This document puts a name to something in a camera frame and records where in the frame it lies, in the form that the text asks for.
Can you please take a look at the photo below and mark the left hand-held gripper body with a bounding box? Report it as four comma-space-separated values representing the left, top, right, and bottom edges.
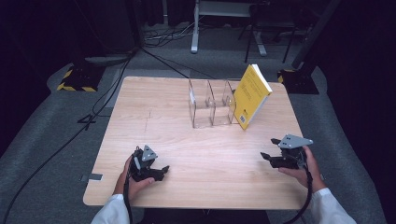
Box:
128, 144, 166, 183

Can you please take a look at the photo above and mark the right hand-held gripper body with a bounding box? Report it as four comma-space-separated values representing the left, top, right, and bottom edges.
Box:
269, 133, 314, 171

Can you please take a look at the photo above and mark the yellow book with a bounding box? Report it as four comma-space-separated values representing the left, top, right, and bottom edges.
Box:
233, 63, 274, 131

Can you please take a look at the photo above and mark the clear acrylic book rack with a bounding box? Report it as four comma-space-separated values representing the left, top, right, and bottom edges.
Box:
188, 78, 237, 130

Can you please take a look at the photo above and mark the person's left hand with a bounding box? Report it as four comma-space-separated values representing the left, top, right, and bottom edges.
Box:
113, 154, 156, 202

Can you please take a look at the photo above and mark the person's right hand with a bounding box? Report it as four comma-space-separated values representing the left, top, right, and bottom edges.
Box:
277, 145, 328, 194

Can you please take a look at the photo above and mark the black yellow striped stand base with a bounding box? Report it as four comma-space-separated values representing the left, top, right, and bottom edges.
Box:
276, 68, 320, 95
56, 63, 106, 93

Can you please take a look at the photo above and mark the grey slanted stand pole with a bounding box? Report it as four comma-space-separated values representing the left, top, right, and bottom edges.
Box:
290, 0, 344, 70

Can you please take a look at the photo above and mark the black metal stool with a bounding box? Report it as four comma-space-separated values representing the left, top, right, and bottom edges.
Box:
237, 2, 301, 64

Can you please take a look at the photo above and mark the right hand-held gripper black cable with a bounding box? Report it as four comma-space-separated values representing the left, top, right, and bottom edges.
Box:
282, 166, 314, 224

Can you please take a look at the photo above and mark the hand-held gripper black cable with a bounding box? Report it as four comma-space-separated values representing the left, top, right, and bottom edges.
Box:
282, 166, 314, 224
122, 174, 134, 224

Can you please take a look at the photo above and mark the left hand-held gripper black cable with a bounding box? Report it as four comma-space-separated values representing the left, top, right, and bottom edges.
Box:
122, 174, 134, 224

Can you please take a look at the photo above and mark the grey metal table bracket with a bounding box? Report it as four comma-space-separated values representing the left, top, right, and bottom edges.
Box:
79, 173, 104, 183

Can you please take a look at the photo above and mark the long black floor cable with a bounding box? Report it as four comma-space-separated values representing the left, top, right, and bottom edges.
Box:
1, 49, 139, 224

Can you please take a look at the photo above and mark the thin black floor cable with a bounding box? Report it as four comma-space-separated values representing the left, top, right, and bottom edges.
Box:
139, 47, 217, 79

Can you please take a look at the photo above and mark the bundle of floor cables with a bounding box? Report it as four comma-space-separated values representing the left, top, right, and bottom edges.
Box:
143, 21, 200, 49

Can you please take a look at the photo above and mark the white desk frame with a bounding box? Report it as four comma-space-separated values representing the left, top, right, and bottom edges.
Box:
190, 0, 269, 57

